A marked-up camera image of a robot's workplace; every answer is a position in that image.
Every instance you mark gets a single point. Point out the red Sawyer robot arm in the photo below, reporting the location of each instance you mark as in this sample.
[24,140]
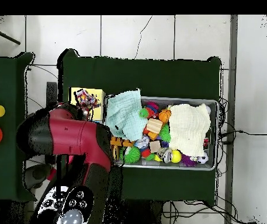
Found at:
[72,135]

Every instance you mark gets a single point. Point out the wooden box with three holes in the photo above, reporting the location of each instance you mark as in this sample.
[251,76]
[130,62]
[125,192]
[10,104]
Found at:
[99,93]

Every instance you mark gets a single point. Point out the clear mesh bin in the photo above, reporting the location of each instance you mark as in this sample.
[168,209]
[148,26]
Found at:
[182,100]

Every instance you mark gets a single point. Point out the mint green muslin cloth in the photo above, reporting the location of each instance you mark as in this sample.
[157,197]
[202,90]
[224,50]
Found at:
[123,112]

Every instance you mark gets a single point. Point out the clear glitter ball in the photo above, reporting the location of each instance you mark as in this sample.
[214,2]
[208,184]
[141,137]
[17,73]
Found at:
[142,141]

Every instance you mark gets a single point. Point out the ridged wooden block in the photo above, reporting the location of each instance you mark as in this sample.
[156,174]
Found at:
[154,126]

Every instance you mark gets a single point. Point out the green spiky ball with eyes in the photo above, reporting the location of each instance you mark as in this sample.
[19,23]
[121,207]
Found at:
[133,155]

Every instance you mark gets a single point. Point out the small orange basketball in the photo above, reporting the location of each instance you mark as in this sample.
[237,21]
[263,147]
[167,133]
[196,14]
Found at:
[165,115]

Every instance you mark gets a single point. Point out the wooden striped burger toy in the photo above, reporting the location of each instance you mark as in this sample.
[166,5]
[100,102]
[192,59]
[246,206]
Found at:
[116,152]

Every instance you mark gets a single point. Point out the yellow ball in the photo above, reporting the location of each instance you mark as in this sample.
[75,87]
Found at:
[176,156]

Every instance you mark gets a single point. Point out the cream muslin cloth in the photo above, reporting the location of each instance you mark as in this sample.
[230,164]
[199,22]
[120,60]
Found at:
[189,130]

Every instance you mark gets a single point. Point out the black padded upright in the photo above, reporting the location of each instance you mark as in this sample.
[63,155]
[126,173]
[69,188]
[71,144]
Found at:
[51,93]

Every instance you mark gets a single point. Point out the dark green side table cloth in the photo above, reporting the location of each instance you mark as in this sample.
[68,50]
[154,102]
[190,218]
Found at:
[2,175]

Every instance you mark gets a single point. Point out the black tripod leg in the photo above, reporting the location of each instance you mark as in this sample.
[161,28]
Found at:
[4,36]

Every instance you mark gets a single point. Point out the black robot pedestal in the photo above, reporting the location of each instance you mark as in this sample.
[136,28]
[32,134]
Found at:
[142,214]

